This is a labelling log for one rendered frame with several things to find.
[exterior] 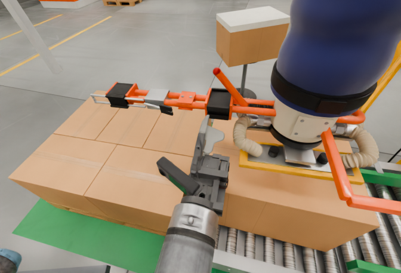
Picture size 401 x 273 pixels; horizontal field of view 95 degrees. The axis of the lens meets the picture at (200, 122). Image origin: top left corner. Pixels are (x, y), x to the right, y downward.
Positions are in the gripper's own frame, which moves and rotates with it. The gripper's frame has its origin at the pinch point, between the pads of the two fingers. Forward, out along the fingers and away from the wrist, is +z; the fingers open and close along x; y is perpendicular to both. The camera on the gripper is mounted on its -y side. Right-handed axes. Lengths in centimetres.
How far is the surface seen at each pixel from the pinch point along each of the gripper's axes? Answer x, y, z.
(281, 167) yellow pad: -11.0, 22.4, 0.4
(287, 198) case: -27.8, 28.5, -0.6
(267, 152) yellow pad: -10.6, 18.3, 4.9
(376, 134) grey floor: -121, 157, 134
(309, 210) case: -27.7, 35.4, -3.5
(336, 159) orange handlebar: 1.2, 31.0, -3.1
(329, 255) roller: -67, 57, -5
